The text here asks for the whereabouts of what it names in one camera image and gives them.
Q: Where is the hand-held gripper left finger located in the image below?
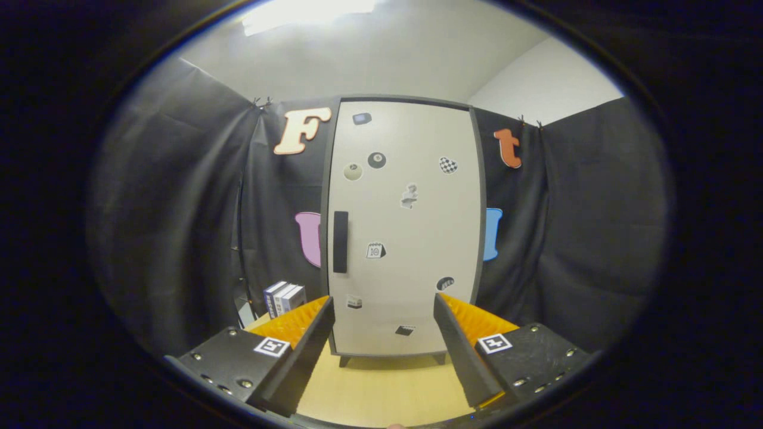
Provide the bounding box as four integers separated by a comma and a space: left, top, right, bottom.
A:
164, 295, 336, 418

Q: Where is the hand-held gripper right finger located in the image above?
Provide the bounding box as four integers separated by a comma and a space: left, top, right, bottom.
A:
433, 292, 597, 411

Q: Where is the black door handle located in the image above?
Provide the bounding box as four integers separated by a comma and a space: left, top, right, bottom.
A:
333, 210, 349, 274

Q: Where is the thin black pole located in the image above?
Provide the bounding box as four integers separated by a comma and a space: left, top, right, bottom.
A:
231, 173, 251, 310

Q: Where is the grey cabinet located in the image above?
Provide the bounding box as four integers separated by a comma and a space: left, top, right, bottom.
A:
319, 94, 488, 368

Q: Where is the black backdrop cloth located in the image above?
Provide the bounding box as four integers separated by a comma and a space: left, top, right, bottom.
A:
86, 57, 668, 358

